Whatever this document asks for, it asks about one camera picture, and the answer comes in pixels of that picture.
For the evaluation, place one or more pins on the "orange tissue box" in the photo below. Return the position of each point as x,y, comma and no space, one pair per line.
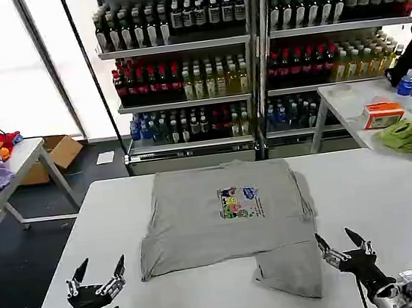
383,115

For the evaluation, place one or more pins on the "grey printed shirt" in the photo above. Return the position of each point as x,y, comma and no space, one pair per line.
200,230

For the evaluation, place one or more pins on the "grey side table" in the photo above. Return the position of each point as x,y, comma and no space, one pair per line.
22,154

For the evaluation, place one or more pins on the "white tape roll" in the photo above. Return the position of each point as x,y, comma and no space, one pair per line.
339,90

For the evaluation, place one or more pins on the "brown cardboard box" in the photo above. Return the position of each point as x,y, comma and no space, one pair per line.
64,150

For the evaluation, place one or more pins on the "red orange cloth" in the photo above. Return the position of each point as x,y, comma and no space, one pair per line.
5,143

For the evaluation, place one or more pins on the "blue water bottle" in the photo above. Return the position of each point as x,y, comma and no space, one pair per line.
406,84

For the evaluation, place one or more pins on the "white paper sheet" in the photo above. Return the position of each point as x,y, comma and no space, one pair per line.
105,158

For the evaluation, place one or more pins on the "white side table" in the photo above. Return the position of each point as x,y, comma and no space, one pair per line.
344,114

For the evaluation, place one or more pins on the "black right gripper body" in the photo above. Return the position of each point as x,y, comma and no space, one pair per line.
365,273

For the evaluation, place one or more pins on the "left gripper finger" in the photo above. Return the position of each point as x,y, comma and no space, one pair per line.
79,276
119,271

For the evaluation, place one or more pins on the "metal shelf rack with bottles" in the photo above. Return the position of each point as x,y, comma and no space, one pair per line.
329,56
181,74

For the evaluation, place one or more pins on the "green cloth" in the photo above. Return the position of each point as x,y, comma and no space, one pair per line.
401,137

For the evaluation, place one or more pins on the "thin black slanted pole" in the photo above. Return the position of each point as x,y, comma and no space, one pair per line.
92,74

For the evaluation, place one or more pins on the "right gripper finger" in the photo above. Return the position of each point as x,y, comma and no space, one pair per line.
324,246
357,240

